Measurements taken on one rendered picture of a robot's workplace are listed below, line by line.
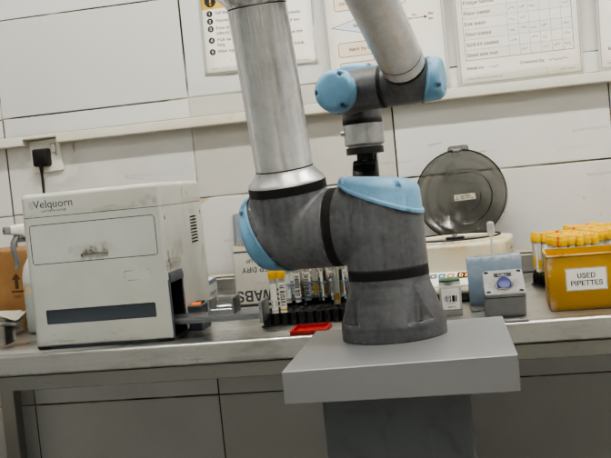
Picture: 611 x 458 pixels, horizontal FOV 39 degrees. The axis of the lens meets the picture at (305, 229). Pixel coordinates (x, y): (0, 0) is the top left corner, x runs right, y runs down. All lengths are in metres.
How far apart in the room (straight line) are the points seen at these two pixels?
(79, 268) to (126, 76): 0.78
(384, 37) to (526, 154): 0.91
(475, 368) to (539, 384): 1.21
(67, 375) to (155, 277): 0.26
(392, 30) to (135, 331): 0.74
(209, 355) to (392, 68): 0.61
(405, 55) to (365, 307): 0.43
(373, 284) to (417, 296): 0.06
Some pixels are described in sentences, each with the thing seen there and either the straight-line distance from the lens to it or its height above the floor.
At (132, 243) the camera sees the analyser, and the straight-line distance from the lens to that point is 1.67.
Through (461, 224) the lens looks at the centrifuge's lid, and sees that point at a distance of 2.14.
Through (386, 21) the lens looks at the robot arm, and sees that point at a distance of 1.35.
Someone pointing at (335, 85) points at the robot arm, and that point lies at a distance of 1.51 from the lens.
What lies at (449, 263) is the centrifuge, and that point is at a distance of 1.85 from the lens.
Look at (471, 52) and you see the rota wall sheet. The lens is 2.21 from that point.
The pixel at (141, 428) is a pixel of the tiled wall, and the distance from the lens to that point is 2.44.
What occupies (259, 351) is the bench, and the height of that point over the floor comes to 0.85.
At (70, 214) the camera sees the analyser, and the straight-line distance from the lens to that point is 1.71.
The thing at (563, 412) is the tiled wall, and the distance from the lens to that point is 2.30.
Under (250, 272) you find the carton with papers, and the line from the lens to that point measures 1.92.
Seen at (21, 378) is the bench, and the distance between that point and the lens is 1.79.
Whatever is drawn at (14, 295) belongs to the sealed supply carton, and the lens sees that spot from 2.16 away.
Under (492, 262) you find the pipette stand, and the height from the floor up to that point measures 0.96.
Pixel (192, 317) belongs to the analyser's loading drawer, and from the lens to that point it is 1.66.
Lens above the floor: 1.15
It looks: 3 degrees down
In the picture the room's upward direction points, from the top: 6 degrees counter-clockwise
